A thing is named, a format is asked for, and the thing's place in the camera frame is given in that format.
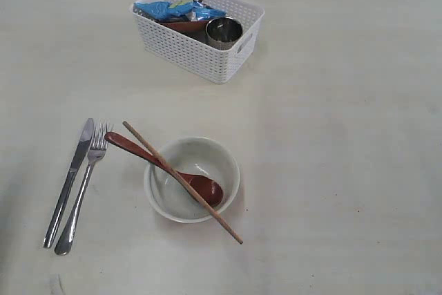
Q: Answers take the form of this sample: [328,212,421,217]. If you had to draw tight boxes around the white perforated plastic basket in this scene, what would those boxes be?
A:
[133,0,265,84]

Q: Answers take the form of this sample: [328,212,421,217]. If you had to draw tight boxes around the silver metal fork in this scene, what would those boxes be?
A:
[55,122,113,256]

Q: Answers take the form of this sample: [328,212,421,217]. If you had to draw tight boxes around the stainless steel cup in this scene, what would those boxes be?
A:
[205,17,243,50]

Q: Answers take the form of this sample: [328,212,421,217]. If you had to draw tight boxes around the silver table knife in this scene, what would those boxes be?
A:
[43,118,95,249]

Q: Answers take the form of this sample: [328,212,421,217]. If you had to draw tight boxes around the blue snack packet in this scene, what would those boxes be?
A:
[133,0,226,23]

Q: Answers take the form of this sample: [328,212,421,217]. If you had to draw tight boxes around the brown wooden bowl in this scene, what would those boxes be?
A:
[161,21,208,34]

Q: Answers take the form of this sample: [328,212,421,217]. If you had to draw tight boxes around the dark red wooden spoon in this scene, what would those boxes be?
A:
[104,131,224,207]

